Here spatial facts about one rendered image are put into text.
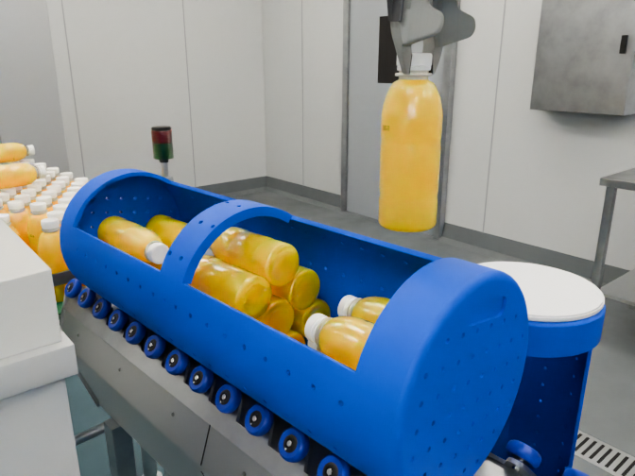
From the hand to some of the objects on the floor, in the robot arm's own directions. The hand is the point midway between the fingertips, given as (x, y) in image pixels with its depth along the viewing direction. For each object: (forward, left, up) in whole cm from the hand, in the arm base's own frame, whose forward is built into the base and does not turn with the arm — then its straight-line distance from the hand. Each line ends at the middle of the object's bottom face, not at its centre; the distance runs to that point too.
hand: (414, 61), depth 61 cm
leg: (-34, +65, -147) cm, 164 cm away
